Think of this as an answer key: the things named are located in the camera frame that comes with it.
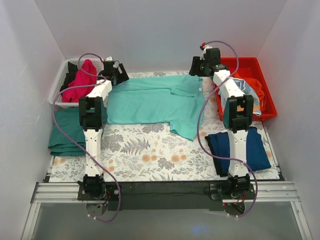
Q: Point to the red plastic bin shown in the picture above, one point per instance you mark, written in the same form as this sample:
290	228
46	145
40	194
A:
249	67

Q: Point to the magenta shirt in basket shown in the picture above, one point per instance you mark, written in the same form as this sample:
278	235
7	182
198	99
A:
81	79

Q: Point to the folded navy blue shirt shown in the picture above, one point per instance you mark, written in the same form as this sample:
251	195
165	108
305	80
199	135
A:
256	156

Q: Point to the white plastic basket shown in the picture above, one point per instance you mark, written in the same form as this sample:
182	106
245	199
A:
57	84

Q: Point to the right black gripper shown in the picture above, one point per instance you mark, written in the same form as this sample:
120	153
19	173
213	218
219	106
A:
197	66

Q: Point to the aluminium mounting rail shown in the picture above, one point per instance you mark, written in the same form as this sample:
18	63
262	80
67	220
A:
274	213

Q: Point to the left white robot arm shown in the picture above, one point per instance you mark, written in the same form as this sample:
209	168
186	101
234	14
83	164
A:
92	119

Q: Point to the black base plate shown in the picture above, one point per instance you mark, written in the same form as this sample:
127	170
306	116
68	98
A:
162	195

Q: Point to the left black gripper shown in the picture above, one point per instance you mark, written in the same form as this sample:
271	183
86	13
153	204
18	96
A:
117	75

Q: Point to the turquoise t shirt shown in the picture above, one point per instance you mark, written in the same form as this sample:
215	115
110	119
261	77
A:
176	100

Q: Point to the patterned light blue shirt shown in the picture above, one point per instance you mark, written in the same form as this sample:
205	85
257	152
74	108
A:
245	88

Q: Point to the folded dark green shirt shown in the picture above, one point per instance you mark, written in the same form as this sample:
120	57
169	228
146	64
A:
68	120

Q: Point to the floral table mat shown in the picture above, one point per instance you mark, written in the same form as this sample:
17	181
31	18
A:
150	152

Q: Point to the black garment in basket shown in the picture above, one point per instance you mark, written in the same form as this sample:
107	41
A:
69	76

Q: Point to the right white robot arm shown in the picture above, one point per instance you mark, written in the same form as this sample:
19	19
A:
237	118

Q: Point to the orange shirt in bin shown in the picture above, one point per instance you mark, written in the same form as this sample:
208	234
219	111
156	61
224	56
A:
258	87

